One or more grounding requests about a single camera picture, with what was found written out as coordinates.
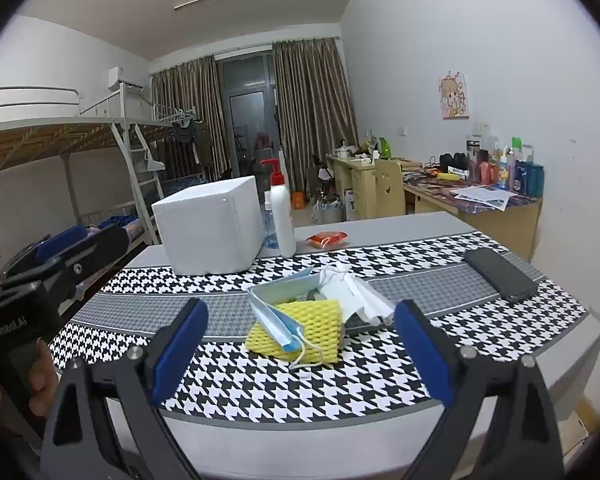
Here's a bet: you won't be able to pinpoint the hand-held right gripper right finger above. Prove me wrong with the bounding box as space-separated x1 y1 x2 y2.
392 299 566 480

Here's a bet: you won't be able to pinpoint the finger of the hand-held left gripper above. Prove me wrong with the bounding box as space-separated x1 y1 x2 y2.
40 222 131 291
0 224 90 281

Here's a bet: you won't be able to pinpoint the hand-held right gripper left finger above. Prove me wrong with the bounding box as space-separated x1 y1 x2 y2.
40 297 211 480

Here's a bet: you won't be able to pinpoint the white tissue paper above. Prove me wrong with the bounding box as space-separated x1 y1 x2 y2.
340 275 396 326

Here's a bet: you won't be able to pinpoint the blue face mask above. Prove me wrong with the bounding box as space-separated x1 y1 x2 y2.
246 266 331 371

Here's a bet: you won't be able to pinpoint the yellow foam net sleeve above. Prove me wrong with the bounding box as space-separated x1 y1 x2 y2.
244 300 343 365

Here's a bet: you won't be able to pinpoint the white foam box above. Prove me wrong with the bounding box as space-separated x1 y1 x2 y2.
151 176 265 277

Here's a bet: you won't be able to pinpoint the white face mask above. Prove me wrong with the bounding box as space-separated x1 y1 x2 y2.
319 261 355 306

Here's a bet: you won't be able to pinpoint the grey cloth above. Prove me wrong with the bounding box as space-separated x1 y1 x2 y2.
292 285 328 305

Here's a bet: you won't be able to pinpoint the person's left hand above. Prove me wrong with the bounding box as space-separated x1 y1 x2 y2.
0 337 61 441

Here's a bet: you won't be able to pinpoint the dark blue blanket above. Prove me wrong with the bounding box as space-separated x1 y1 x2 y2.
97 214 142 233

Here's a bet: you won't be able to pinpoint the white bunk bed ladder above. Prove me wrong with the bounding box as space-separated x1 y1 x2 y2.
111 122 165 245

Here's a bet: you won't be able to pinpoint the houndstooth tablecloth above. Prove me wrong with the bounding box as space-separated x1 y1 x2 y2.
50 231 593 423

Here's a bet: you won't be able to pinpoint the blue checked mattress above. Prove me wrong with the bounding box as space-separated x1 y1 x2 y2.
161 174 206 192

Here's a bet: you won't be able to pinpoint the white metal bunk bed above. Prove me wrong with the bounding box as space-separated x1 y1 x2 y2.
0 86 206 281

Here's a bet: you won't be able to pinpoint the black smartphone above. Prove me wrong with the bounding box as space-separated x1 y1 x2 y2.
462 247 539 304

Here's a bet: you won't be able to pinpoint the hanging dark clothes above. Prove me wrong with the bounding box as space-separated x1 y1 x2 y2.
172 119 201 145

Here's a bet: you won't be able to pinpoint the red snack packet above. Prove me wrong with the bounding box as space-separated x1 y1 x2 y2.
305 230 350 250

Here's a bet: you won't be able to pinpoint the wooden desk with patterned cover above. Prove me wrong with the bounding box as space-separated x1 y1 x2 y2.
404 170 543 261

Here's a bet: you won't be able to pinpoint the white pump lotion bottle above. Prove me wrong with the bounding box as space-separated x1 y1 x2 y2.
260 158 297 258

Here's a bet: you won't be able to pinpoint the grey storage bucket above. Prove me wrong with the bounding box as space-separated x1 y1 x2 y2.
312 199 345 225

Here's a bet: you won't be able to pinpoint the printed paper sheets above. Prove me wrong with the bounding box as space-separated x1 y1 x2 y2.
452 185 513 212

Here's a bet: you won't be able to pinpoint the wooden smiley chair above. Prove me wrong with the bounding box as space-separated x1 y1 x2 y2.
375 158 406 218

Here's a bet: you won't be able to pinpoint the white air conditioner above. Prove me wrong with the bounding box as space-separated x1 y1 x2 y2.
107 66 145 93

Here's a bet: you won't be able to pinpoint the plain wooden desk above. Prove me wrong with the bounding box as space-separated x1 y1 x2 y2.
327 152 406 222

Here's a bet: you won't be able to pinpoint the brown curtain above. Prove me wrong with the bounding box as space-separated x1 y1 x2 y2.
151 55 231 181
272 37 359 193

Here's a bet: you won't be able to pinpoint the black pouch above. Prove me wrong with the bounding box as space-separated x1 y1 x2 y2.
440 152 468 173

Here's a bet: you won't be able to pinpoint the glass balcony door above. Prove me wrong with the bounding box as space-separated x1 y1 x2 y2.
215 52 286 181

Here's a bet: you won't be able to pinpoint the black folded trolley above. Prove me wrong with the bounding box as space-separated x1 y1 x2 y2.
310 155 336 196

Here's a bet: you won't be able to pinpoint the row of toiletry bottles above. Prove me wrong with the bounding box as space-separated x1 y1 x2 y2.
465 135 546 197

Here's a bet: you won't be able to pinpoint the cartoon wall poster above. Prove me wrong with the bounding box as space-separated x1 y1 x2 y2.
439 71 470 120

